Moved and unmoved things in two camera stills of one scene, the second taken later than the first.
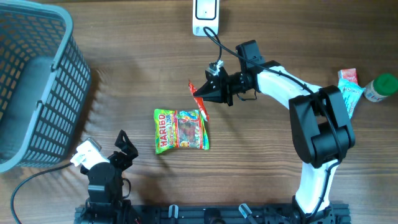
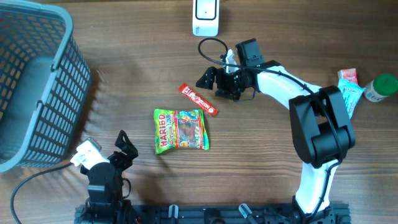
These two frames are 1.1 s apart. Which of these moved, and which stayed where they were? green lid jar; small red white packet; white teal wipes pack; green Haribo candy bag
Moved: small red white packet
Stayed: white teal wipes pack; green lid jar; green Haribo candy bag
